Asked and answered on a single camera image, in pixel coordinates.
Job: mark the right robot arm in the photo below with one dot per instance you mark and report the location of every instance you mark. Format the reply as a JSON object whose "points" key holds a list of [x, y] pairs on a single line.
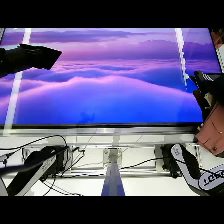
{"points": [[191, 163]]}

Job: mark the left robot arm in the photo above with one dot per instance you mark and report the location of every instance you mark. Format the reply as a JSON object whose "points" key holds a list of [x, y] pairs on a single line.
{"points": [[31, 165]]}

